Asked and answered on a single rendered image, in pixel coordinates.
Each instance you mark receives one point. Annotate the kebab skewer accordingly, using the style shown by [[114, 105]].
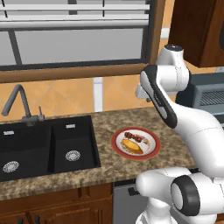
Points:
[[134, 136]]

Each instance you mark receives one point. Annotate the window with white blinds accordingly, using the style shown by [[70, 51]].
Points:
[[75, 43]]

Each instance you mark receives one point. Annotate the grey sink tap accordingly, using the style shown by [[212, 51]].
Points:
[[25, 108]]

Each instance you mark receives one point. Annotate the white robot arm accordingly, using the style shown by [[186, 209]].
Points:
[[201, 137]]

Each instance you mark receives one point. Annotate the grey dishwasher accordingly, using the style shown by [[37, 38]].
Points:
[[122, 207]]

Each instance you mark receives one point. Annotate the brown wooden wall cupboard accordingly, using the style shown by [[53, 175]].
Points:
[[195, 29]]

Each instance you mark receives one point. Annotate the baguette bread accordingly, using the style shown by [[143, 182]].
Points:
[[132, 146]]

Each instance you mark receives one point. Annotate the red rimmed white plate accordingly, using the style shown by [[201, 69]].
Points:
[[153, 145]]

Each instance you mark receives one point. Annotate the brown wooden cupboard door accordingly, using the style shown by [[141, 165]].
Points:
[[81, 211], [11, 217]]

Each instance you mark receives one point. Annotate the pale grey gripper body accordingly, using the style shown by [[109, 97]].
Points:
[[142, 92]]

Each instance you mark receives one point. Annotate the black double sink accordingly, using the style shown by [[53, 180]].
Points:
[[73, 140]]

